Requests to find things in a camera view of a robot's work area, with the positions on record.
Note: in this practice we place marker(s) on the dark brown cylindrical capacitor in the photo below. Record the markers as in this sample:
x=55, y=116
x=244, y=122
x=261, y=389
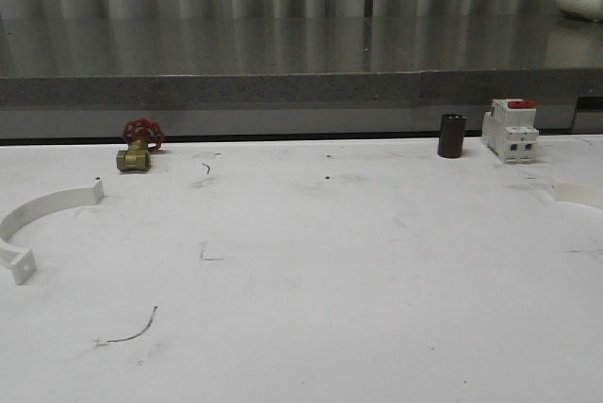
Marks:
x=451, y=138

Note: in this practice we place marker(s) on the brass valve red handwheel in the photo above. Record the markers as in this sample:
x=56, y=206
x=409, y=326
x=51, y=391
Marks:
x=143, y=137

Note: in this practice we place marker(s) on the white half pipe clamp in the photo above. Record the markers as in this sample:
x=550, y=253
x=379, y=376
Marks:
x=20, y=261
x=579, y=193

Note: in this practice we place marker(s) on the white circuit breaker red switch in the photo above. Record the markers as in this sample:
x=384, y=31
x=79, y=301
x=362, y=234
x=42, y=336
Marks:
x=508, y=130

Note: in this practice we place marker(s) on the grey stone counter slab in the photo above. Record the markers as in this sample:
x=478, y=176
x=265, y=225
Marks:
x=185, y=64

